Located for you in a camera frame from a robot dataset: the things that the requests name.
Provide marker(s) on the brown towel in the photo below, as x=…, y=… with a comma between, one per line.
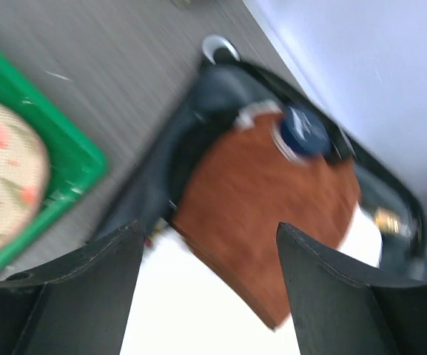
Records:
x=242, y=189

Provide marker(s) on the green plastic tray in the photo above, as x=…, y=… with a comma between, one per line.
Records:
x=76, y=163

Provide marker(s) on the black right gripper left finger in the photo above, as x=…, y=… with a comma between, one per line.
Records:
x=78, y=303

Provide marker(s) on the floral mesh pouch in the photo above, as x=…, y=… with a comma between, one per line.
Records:
x=24, y=174

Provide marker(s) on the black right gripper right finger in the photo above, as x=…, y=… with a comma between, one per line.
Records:
x=343, y=306

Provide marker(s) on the white towel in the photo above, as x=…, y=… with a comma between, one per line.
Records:
x=181, y=306

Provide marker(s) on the small gold perfume bottle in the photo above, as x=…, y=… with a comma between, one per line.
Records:
x=387, y=221

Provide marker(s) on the pink and teal children's suitcase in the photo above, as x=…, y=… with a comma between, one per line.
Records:
x=364, y=63

